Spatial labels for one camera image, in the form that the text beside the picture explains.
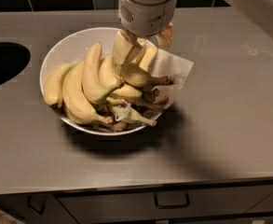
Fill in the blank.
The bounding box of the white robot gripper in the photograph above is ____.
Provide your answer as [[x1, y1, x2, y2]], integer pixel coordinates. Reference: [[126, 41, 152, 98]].
[[112, 0, 177, 77]]

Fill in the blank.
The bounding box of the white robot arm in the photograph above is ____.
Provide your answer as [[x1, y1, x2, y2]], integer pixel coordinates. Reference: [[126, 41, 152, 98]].
[[118, 0, 273, 41]]

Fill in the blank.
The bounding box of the greenish yellow banana centre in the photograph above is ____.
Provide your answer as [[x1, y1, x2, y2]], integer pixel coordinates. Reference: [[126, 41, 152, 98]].
[[99, 55, 124, 90]]

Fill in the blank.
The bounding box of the tall yellow banana centre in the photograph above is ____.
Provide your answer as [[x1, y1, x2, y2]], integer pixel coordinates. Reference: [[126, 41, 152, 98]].
[[82, 42, 123, 105]]

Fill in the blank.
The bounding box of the white ceramic bowl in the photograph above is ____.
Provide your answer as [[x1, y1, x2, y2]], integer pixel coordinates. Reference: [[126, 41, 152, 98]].
[[40, 27, 168, 135]]

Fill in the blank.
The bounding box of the long yellow banana front left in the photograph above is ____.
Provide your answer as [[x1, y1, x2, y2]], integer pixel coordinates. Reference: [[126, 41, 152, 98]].
[[62, 62, 113, 124]]

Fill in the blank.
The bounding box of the white paper sheet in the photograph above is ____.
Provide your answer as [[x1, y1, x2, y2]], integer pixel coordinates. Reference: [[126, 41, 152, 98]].
[[149, 49, 194, 109]]

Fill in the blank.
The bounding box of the black round sink opening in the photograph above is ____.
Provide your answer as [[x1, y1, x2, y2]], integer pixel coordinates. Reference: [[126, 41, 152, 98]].
[[0, 42, 31, 85]]

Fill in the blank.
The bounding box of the grey drawer front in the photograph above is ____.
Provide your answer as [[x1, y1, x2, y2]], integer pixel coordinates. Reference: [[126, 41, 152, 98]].
[[57, 185, 273, 224]]

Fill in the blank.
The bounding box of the black drawer handle centre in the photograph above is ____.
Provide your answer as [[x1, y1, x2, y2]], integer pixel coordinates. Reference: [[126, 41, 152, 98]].
[[154, 191, 190, 209]]

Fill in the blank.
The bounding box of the black cabinet handle left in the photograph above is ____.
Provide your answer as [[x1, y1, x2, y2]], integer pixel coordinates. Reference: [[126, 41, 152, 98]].
[[26, 195, 47, 216]]

